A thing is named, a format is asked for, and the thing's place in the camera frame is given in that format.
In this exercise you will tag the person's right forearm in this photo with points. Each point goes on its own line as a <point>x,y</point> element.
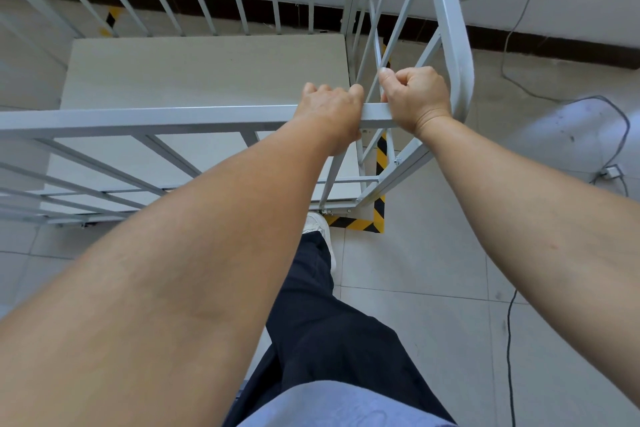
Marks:
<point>525,221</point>

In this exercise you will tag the person's left hand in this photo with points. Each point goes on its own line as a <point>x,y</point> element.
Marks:
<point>327,114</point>

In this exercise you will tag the white shoe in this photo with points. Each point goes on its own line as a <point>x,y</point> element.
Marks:
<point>317,223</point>

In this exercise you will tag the person's right hand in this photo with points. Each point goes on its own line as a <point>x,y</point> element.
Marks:
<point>417,99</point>

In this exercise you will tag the person's left forearm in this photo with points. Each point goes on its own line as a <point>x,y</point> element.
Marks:
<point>165,281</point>

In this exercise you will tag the white metal cage cart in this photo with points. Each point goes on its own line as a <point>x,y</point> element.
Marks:
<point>150,117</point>

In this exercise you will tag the grey power adapter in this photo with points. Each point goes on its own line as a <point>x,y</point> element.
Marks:
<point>611,172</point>

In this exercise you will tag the person's left thumb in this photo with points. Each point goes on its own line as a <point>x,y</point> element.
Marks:
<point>357,93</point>

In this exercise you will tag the light purple shirt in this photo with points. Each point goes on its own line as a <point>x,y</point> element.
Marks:
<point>340,406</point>

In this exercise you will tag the dark navy trousers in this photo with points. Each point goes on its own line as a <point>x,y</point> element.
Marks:
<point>330,331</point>

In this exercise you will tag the person's right thumb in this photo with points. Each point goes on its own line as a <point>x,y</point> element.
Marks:
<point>386,84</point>

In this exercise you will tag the yellow black hazard tape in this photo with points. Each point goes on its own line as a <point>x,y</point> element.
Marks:
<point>380,214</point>
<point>112,17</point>

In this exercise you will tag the beige cart platform board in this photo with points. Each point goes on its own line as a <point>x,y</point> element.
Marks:
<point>200,71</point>

